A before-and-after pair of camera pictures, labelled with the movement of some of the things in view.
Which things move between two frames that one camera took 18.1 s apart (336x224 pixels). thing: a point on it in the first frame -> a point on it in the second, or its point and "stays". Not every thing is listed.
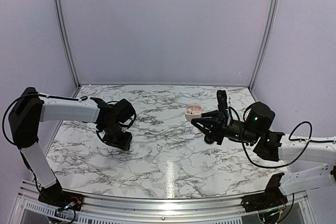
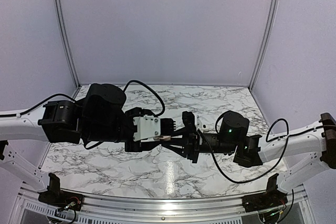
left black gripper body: [115, 138] -> [133, 148]
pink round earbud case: [192, 112] -> [166, 138]
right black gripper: [218, 126] -> [191, 149]
